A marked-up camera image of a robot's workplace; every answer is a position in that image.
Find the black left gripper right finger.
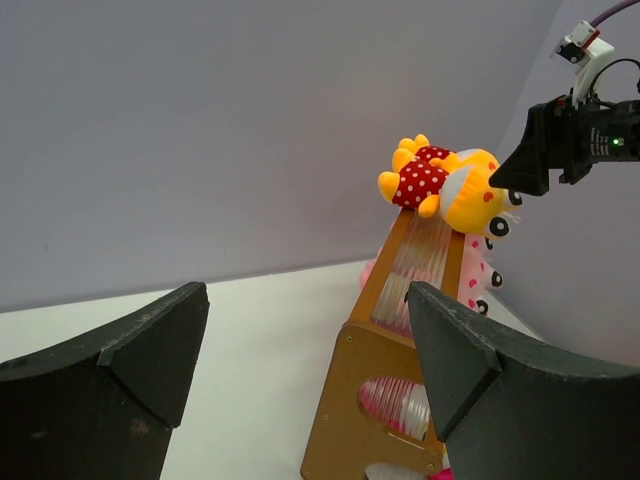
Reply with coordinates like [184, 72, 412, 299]
[406, 282, 639, 480]

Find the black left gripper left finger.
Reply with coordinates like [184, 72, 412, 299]
[1, 282, 209, 480]

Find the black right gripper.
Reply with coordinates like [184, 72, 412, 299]
[489, 96, 618, 196]

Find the yellow bear plush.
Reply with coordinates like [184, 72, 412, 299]
[378, 159, 522, 240]
[391, 134, 500, 172]

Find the pink plush with wheels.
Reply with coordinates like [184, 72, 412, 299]
[465, 235, 494, 257]

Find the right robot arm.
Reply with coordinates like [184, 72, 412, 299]
[489, 84, 639, 196]

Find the wooden toy shelf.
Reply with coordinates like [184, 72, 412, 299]
[301, 209, 465, 479]

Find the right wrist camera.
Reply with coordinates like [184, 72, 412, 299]
[551, 20, 615, 108]

